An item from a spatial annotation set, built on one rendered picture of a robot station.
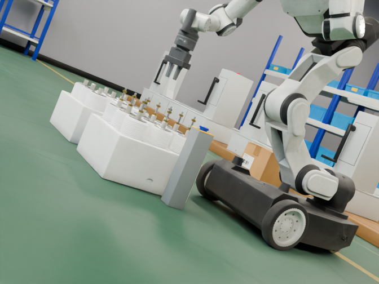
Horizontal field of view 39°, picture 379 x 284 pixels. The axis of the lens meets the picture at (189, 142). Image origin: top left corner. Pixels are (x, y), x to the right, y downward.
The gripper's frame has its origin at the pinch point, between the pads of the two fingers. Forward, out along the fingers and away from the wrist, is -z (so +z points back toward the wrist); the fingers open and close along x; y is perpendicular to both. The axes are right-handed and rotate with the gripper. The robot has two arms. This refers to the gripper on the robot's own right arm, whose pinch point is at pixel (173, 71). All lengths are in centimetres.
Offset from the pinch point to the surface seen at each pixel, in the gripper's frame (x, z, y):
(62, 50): -453, -24, 444
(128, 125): 3.1, -26.2, -21.5
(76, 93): -60, -28, 21
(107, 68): -411, -23, 511
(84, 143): -21.3, -43.1, -9.7
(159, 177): 17.9, -41.1, -8.5
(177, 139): 15.0, -25.0, -1.7
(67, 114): -53, -38, 12
